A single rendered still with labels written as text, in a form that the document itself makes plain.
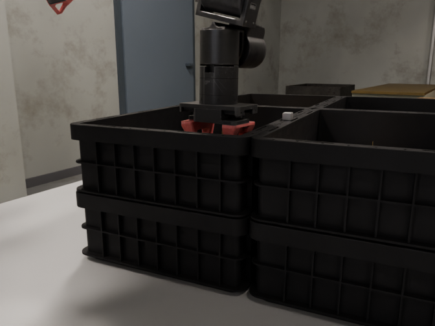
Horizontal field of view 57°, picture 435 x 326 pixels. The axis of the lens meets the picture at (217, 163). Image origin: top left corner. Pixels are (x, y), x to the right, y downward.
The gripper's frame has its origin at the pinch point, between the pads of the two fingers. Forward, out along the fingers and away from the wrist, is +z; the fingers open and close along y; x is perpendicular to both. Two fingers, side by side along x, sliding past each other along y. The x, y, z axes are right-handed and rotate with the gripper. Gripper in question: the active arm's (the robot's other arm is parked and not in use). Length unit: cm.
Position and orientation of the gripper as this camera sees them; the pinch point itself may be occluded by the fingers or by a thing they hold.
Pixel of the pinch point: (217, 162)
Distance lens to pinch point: 62.2
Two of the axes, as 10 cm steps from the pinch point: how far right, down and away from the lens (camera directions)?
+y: -8.5, -1.3, 5.0
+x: -5.2, 1.8, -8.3
